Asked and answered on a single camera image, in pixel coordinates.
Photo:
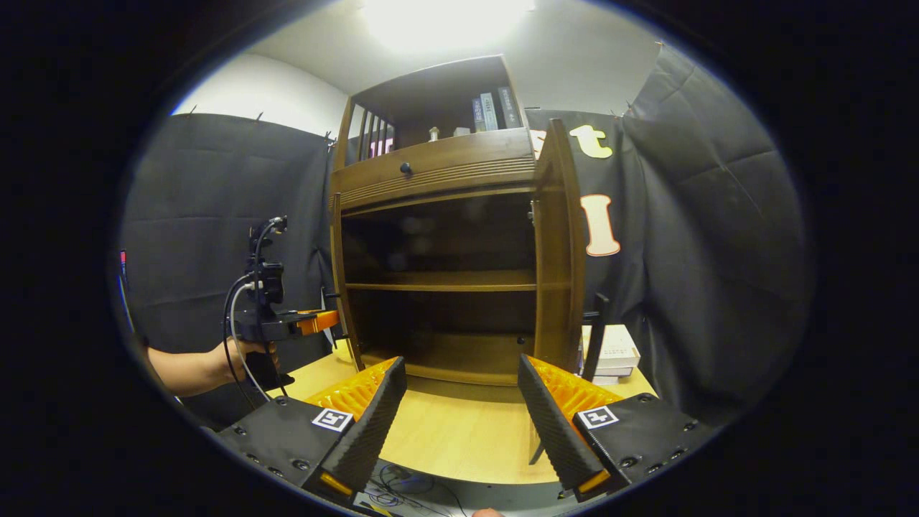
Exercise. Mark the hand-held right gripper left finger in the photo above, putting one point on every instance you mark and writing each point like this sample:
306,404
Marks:
373,424

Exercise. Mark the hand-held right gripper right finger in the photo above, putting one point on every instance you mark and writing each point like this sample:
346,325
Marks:
549,424

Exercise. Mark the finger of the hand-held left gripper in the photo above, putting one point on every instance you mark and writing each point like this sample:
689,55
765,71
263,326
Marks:
319,322

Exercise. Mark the wooden shoe cabinet door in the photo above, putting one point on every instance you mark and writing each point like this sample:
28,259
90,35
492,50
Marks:
556,251
340,287

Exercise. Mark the wooden double-door shoe cabinet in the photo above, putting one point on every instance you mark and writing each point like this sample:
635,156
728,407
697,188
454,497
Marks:
431,165

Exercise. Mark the flat white box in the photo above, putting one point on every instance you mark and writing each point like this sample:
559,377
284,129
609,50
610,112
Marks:
610,377

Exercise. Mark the black backdrop cloth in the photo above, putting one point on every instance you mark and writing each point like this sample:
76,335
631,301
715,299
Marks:
703,251

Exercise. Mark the pale green book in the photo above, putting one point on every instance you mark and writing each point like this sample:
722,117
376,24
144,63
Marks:
489,111

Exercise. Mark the dark grey book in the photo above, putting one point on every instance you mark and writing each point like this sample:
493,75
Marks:
509,108

